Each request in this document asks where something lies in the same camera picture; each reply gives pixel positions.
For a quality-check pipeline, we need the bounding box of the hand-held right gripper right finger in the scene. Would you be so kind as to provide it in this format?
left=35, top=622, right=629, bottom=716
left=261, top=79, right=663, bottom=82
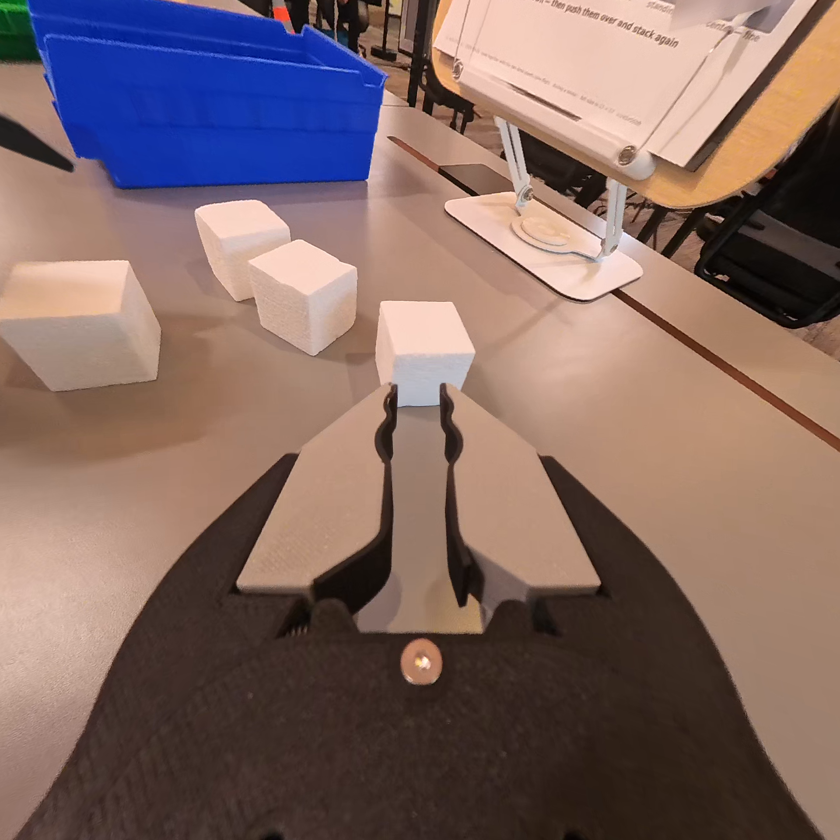
left=438, top=382, right=602, bottom=629

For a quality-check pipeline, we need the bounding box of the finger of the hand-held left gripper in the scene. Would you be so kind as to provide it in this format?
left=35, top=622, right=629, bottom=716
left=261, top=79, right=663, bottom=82
left=0, top=115, right=76, bottom=173

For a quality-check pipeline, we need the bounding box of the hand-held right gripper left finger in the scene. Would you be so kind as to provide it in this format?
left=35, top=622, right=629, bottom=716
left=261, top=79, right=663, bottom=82
left=236, top=384, right=399, bottom=618

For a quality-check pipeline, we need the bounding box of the white hard foam cube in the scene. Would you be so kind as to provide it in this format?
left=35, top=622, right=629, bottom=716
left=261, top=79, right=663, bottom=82
left=195, top=200, right=291, bottom=303
left=376, top=301, right=476, bottom=409
left=0, top=260, right=162, bottom=392
left=248, top=239, right=359, bottom=357

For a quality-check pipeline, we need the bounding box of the green plastic bin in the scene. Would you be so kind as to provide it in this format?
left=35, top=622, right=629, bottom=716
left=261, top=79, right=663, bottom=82
left=0, top=0, right=42, bottom=61

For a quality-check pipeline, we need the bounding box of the large blue plastic bin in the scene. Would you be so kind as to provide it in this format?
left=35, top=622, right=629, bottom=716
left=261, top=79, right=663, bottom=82
left=28, top=0, right=388, bottom=190

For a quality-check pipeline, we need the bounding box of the black office chair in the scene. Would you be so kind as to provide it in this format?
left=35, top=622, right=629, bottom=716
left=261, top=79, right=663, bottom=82
left=694, top=118, right=840, bottom=329

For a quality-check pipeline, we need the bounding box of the printed instruction sheet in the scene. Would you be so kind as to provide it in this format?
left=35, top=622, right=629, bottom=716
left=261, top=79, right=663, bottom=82
left=436, top=0, right=820, bottom=168

